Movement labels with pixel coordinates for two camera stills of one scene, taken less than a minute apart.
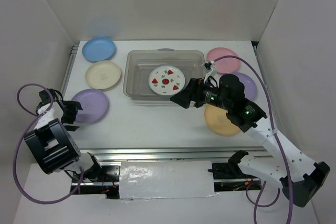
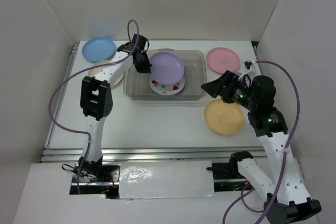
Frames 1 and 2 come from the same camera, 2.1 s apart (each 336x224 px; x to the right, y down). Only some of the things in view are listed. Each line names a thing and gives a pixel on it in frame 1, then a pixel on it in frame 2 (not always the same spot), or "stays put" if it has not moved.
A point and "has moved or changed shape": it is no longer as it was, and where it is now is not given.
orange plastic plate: (216, 118) stays put
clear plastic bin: (139, 63) stays put
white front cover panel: (166, 179) stays put
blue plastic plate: (98, 49) stays put
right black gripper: (195, 87) -> (214, 87)
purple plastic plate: (94, 103) has moved or changed shape
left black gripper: (73, 107) -> (146, 68)
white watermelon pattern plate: (166, 80) stays put
